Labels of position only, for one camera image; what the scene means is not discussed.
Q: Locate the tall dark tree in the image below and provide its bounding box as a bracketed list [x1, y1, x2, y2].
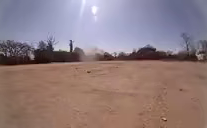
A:
[68, 39, 75, 54]

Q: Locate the row of trees and bushes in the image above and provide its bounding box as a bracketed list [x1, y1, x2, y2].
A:
[0, 32, 207, 66]

